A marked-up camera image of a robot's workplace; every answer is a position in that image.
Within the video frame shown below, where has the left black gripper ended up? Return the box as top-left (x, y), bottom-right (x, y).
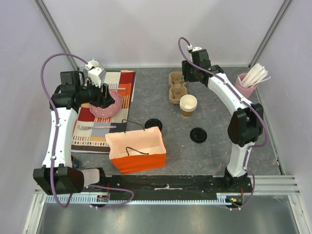
top-left (77, 78), bottom-right (115, 109)

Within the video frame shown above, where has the brown cardboard cup carrier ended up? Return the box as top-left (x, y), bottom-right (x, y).
top-left (169, 71), bottom-right (187, 88)

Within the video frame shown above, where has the black coffee cup lid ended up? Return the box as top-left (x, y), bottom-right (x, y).
top-left (144, 118), bottom-right (163, 131)

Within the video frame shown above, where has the orange paper bag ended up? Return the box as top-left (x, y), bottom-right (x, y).
top-left (106, 126), bottom-right (167, 174)

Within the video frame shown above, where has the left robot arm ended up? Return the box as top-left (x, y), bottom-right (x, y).
top-left (33, 68), bottom-right (114, 195)

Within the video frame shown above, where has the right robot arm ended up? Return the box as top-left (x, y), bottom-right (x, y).
top-left (182, 46), bottom-right (264, 192)

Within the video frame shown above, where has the pink polka dot plate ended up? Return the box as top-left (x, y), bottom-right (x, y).
top-left (90, 90), bottom-right (123, 118)

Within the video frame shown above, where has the lower brown cup carrier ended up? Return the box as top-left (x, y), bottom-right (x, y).
top-left (169, 86), bottom-right (188, 105)

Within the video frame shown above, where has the stack of paper cups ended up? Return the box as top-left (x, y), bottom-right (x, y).
top-left (179, 95), bottom-right (197, 118)

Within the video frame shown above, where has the light blue mug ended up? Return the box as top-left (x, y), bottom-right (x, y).
top-left (85, 59), bottom-right (99, 71)

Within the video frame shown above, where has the colourful patchwork placemat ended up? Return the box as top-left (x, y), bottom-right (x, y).
top-left (71, 70), bottom-right (136, 154)

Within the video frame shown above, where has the stack of black lids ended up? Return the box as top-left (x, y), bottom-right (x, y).
top-left (190, 127), bottom-right (207, 144)

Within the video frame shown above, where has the white paper straws bundle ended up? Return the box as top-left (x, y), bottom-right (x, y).
top-left (238, 63), bottom-right (271, 88)

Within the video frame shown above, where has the dark blue mug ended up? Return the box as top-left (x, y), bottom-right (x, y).
top-left (71, 156), bottom-right (79, 169)

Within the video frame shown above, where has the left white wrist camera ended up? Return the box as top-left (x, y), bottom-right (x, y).
top-left (87, 65), bottom-right (106, 87)

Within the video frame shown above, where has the pink handled fork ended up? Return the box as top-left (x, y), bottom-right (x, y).
top-left (78, 125), bottom-right (116, 131)

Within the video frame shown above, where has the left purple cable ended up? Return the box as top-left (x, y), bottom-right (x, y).
top-left (39, 53), bottom-right (135, 210)

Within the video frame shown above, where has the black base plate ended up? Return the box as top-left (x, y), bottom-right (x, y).
top-left (88, 175), bottom-right (253, 201)

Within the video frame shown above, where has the slotted cable duct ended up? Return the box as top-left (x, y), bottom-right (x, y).
top-left (45, 193), bottom-right (243, 204)

